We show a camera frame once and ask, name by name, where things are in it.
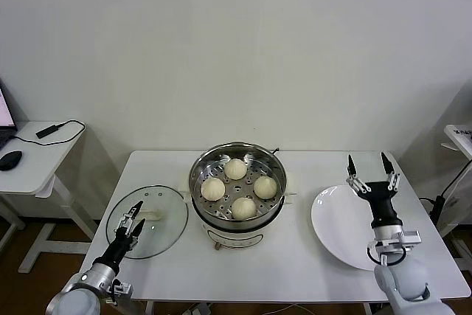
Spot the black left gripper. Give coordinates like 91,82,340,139
96,200,147,266

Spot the black computer mouse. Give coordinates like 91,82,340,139
0,150,24,172

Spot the white floor cable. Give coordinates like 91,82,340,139
257,303,318,315

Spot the large white round plate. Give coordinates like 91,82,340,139
310,184,409,271

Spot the white floor power strip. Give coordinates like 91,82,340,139
184,302,213,315

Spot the cream electric cooker base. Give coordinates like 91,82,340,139
178,170,299,252

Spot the white steamed baozi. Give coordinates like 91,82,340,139
231,196,257,221
223,158,249,181
253,176,279,200
200,177,226,201

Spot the round glass lid white handle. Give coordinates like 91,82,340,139
105,184,190,260

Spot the black laptop computer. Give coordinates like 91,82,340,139
0,78,18,150

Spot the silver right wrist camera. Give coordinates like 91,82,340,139
367,229,422,267

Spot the white stand with label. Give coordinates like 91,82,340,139
440,124,472,263

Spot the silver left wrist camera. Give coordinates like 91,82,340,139
105,280,133,305

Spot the black rectangular adapter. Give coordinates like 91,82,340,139
35,122,62,139

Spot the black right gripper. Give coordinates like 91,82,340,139
345,151,403,229

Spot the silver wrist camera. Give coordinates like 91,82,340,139
367,229,422,267
105,280,133,305

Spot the white side desk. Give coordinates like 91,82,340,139
0,120,100,274

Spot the stainless steel steamer basket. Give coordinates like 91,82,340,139
189,142,288,223

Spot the thin black desk cable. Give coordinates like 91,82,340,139
7,119,87,145

